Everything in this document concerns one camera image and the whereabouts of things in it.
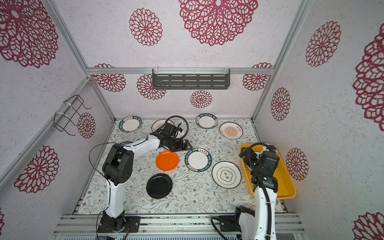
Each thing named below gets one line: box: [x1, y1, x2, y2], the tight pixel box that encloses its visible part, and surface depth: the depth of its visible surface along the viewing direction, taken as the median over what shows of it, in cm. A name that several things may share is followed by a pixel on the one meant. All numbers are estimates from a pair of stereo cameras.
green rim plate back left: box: [118, 116, 142, 133], surface depth 120 cm
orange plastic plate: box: [155, 150, 179, 171], surface depth 98 cm
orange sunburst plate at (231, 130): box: [219, 121, 244, 140], surface depth 115 cm
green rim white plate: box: [184, 148, 213, 173], surface depth 99 cm
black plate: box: [146, 173, 173, 199], surface depth 88 cm
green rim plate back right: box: [195, 113, 219, 129], surface depth 122 cm
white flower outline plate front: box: [211, 161, 242, 190], surface depth 92 cm
